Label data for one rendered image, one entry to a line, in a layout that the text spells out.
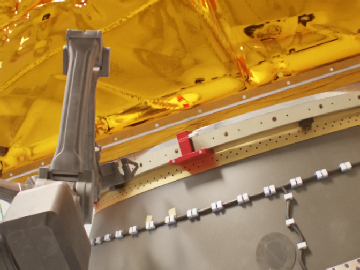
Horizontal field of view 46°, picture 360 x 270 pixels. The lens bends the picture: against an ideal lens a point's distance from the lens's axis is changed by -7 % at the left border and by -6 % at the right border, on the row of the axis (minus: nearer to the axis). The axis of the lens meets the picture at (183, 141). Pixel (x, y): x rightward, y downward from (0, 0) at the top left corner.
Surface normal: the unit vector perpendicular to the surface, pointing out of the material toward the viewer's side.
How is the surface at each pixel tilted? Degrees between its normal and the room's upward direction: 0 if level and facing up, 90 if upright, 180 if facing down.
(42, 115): 99
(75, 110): 77
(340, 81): 90
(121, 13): 85
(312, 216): 62
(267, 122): 90
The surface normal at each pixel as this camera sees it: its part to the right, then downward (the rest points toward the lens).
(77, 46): 0.12, -0.44
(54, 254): 0.10, 0.31
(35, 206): -0.25, -0.91
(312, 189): -0.18, -0.60
